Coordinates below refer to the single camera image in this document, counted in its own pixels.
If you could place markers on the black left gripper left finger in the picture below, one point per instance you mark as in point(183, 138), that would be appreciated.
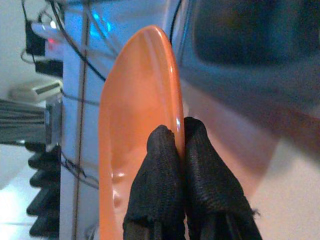
point(157, 187)

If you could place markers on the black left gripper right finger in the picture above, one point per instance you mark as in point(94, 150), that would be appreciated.
point(212, 195)

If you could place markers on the orange bowl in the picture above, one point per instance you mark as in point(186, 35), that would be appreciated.
point(140, 100)

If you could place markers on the stainless steel sink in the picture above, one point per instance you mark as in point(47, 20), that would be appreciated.
point(250, 50)

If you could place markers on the grey ribbed box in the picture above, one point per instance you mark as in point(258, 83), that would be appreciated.
point(22, 122)

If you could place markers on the white adapter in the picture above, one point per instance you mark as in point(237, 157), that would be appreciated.
point(35, 91)

